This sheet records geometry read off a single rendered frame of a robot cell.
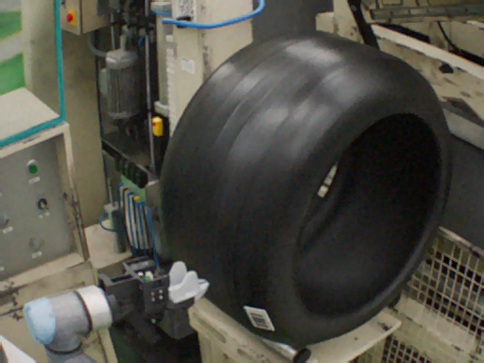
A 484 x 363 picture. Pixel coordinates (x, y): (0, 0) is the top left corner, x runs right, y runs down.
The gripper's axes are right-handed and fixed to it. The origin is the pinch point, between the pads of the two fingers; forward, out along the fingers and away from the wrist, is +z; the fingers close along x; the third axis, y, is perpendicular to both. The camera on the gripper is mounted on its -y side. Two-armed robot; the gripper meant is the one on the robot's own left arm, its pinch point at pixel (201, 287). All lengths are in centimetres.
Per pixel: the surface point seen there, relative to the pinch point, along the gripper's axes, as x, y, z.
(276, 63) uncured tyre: 2.8, 36.5, 15.1
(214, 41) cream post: 28.2, 34.7, 20.4
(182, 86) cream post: 37.0, 22.5, 19.5
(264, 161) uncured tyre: -8.1, 25.3, 4.5
